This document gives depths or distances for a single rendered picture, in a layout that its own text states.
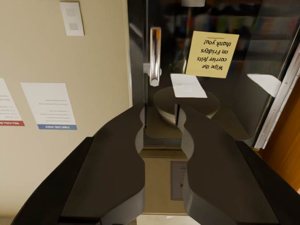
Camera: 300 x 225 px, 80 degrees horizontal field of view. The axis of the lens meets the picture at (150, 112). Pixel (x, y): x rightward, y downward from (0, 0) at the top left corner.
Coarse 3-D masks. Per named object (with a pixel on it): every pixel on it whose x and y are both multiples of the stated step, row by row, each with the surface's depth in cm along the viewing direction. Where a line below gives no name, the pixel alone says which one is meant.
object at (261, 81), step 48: (144, 0) 27; (192, 0) 27; (240, 0) 27; (288, 0) 27; (144, 48) 31; (240, 48) 31; (288, 48) 31; (144, 96) 36; (192, 96) 36; (240, 96) 36; (144, 144) 43
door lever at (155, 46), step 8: (152, 32) 25; (160, 32) 25; (152, 40) 26; (160, 40) 26; (152, 48) 26; (160, 48) 27; (152, 56) 27; (160, 56) 27; (152, 64) 28; (152, 72) 28; (160, 72) 33; (152, 80) 29
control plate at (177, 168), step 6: (174, 162) 43; (180, 162) 43; (186, 162) 43; (174, 168) 43; (180, 168) 43; (174, 174) 43; (180, 174) 43; (174, 180) 42; (180, 180) 42; (174, 186) 42; (180, 186) 42; (174, 192) 42; (180, 192) 42; (174, 198) 42; (180, 198) 42
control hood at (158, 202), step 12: (144, 156) 44; (156, 156) 44; (168, 156) 44; (180, 156) 44; (156, 168) 43; (168, 168) 43; (156, 180) 43; (168, 180) 43; (156, 192) 42; (168, 192) 42; (156, 204) 41; (168, 204) 41; (180, 204) 41; (168, 216) 41; (180, 216) 41
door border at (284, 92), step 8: (296, 56) 31; (296, 64) 32; (288, 72) 33; (296, 72) 33; (288, 80) 34; (280, 88) 35; (288, 88) 35; (280, 96) 36; (288, 96) 35; (272, 104) 37; (280, 104) 37; (272, 112) 38; (280, 112) 37; (272, 120) 39; (264, 128) 40; (264, 136) 41; (256, 144) 43
